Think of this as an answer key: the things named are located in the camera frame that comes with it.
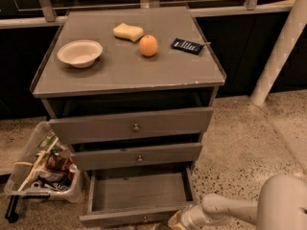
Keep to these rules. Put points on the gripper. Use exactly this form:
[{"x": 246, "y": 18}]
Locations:
[{"x": 189, "y": 218}]

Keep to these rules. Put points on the clear plastic storage bin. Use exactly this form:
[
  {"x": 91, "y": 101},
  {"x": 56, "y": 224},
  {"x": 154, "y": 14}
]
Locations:
[{"x": 30, "y": 179}]

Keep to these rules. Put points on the grey drawer cabinet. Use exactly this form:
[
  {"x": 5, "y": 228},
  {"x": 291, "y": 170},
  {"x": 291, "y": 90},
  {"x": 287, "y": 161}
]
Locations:
[{"x": 122, "y": 80}]

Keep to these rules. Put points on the grey top drawer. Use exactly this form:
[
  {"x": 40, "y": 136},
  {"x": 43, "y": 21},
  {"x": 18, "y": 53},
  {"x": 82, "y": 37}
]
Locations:
[{"x": 124, "y": 126}]

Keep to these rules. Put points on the brown snack bag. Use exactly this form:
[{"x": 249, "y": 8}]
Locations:
[{"x": 56, "y": 163}]

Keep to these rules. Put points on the grey bottom drawer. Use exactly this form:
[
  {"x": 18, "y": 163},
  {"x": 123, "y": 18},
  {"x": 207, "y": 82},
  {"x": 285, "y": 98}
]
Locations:
[{"x": 138, "y": 194}]

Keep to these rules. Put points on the grey drawer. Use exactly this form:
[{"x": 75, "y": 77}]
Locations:
[
  {"x": 124, "y": 126},
  {"x": 138, "y": 194},
  {"x": 97, "y": 156}
]

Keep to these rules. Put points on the grey middle drawer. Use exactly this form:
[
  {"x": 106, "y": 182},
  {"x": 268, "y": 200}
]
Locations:
[{"x": 97, "y": 156}]

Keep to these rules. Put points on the orange fruit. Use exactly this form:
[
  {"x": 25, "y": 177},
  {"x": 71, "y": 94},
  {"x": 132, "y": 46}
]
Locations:
[{"x": 148, "y": 45}]

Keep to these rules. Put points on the white paper bowl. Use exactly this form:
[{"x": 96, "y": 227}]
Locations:
[{"x": 80, "y": 53}]

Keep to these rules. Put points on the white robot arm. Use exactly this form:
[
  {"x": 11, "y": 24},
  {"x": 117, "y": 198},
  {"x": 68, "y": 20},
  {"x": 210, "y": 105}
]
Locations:
[{"x": 282, "y": 205}]

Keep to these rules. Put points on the yellow sponge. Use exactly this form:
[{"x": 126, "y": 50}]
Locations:
[{"x": 129, "y": 32}]

